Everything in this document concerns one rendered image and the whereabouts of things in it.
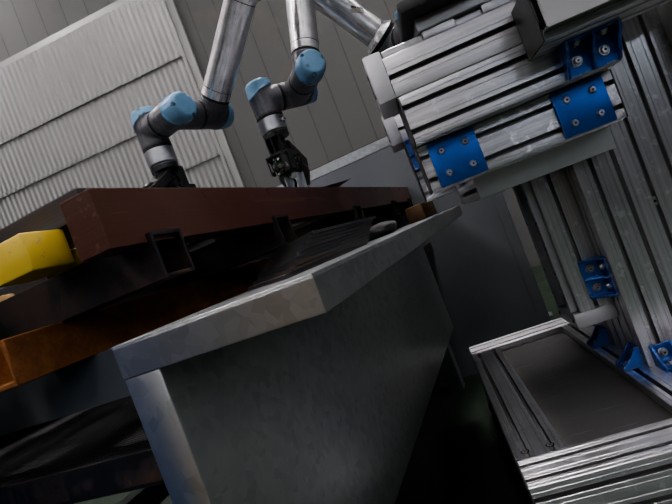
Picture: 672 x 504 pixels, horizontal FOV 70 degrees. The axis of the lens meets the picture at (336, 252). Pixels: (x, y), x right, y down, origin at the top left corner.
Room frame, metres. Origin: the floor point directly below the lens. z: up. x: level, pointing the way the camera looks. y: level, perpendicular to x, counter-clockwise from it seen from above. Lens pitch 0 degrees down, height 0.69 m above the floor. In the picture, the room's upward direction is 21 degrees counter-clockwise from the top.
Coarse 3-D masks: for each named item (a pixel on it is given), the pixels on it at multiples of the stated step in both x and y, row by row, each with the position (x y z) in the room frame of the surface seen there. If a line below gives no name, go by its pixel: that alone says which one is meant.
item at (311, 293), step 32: (416, 224) 0.84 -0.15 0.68; (352, 256) 0.43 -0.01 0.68; (384, 256) 0.53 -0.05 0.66; (256, 288) 0.57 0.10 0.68; (288, 288) 0.35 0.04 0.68; (320, 288) 0.34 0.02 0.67; (352, 288) 0.40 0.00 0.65; (192, 320) 0.38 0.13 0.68; (224, 320) 0.37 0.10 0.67; (256, 320) 0.36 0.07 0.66; (288, 320) 0.35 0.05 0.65; (128, 352) 0.40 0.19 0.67; (160, 352) 0.39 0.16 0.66; (192, 352) 0.38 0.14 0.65
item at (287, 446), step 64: (320, 320) 0.70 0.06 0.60; (384, 320) 0.97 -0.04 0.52; (448, 320) 1.57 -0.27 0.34; (128, 384) 0.41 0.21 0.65; (192, 384) 0.42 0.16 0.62; (256, 384) 0.51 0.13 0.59; (320, 384) 0.63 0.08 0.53; (384, 384) 0.85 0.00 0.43; (192, 448) 0.40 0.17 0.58; (256, 448) 0.47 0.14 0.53; (320, 448) 0.58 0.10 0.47; (384, 448) 0.75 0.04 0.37
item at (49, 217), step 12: (72, 192) 0.49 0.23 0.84; (48, 204) 0.50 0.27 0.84; (36, 216) 0.51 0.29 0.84; (48, 216) 0.51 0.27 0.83; (60, 216) 0.50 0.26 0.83; (12, 228) 0.53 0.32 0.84; (24, 228) 0.52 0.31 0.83; (36, 228) 0.51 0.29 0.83; (48, 228) 0.51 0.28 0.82; (60, 228) 0.51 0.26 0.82; (0, 240) 0.53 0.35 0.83; (72, 240) 0.58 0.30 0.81; (204, 240) 1.26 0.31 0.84; (12, 288) 0.88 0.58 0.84; (24, 288) 0.85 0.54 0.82
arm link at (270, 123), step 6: (276, 114) 1.31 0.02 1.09; (264, 120) 1.30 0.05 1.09; (270, 120) 1.30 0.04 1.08; (276, 120) 1.30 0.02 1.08; (282, 120) 1.32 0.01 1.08; (258, 126) 1.33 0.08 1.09; (264, 126) 1.30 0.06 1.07; (270, 126) 1.30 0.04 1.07; (276, 126) 1.30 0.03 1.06; (282, 126) 1.31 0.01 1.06; (264, 132) 1.31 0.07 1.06
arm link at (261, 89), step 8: (256, 80) 1.30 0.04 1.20; (264, 80) 1.31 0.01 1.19; (248, 88) 1.31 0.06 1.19; (256, 88) 1.30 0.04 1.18; (264, 88) 1.30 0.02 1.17; (272, 88) 1.31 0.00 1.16; (248, 96) 1.32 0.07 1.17; (256, 96) 1.30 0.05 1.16; (264, 96) 1.30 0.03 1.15; (272, 96) 1.31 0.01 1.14; (280, 96) 1.32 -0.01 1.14; (256, 104) 1.30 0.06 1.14; (264, 104) 1.30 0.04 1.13; (272, 104) 1.30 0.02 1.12; (280, 104) 1.33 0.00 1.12; (256, 112) 1.31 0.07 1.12; (264, 112) 1.30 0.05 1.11; (272, 112) 1.30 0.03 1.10; (280, 112) 1.32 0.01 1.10; (256, 120) 1.33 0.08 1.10
